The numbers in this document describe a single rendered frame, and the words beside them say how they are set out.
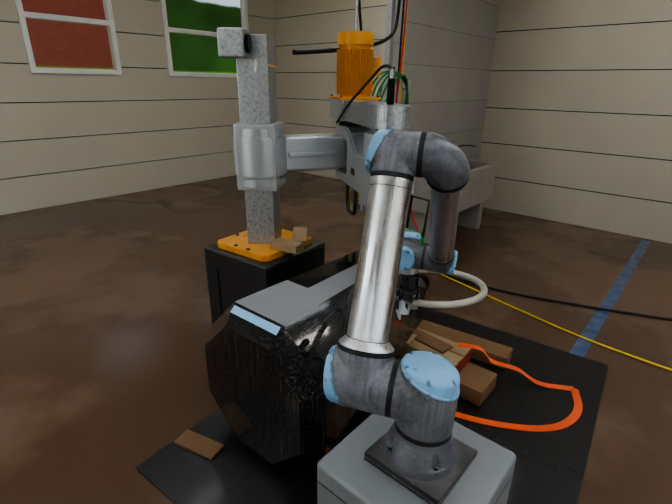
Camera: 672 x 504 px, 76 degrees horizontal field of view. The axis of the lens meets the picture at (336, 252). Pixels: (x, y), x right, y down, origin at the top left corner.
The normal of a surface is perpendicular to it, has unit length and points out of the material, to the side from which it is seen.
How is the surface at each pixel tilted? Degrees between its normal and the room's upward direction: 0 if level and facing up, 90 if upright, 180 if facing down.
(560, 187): 90
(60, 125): 90
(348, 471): 0
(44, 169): 90
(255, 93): 90
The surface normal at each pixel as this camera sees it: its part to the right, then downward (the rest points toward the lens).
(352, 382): -0.28, -0.03
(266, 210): -0.11, 0.36
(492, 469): 0.01, -0.93
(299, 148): 0.37, 0.34
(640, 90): -0.66, 0.26
